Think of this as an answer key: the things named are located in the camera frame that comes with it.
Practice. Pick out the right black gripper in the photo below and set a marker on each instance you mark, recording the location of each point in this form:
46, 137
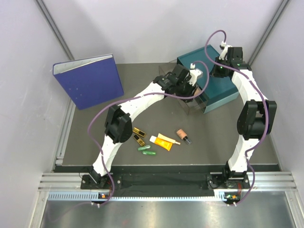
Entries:
214, 73

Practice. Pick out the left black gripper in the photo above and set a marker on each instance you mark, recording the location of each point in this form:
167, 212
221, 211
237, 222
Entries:
191, 89

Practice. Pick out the cream concealer tube gold cap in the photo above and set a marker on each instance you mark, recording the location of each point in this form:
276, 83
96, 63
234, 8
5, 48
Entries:
163, 137

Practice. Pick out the orange sunscreen tube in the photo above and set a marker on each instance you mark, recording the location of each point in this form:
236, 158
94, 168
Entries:
160, 142

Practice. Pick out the gold black lipstick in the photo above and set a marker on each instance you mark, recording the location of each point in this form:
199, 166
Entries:
139, 140
139, 132

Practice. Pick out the beige foundation bottle black cap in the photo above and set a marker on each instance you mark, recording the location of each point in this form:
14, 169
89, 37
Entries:
196, 92

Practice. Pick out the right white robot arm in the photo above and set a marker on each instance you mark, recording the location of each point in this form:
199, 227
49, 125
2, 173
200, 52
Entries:
256, 118

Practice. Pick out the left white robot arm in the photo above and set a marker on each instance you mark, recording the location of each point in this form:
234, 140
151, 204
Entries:
119, 123

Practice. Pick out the teal drawer cabinet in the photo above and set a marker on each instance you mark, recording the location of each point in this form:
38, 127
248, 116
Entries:
219, 91

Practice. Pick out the upper green lip balm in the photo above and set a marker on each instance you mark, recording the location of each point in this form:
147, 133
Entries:
143, 148

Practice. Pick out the green lip balm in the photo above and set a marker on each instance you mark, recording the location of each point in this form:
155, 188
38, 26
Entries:
150, 153
143, 148

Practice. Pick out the lower green lip balm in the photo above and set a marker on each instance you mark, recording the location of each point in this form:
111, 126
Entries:
150, 153

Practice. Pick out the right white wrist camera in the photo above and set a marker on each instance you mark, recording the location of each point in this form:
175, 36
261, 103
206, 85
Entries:
224, 47

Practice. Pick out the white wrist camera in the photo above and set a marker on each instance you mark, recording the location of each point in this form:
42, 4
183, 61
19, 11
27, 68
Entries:
195, 74
224, 47

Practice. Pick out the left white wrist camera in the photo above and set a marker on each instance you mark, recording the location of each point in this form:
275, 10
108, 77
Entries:
195, 74

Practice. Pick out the blue ring binder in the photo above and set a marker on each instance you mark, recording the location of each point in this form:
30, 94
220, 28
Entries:
89, 81

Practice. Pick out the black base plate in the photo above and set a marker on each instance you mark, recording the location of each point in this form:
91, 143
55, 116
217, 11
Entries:
124, 181

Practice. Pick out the slotted cable duct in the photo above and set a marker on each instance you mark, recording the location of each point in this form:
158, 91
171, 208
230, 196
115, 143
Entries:
98, 197

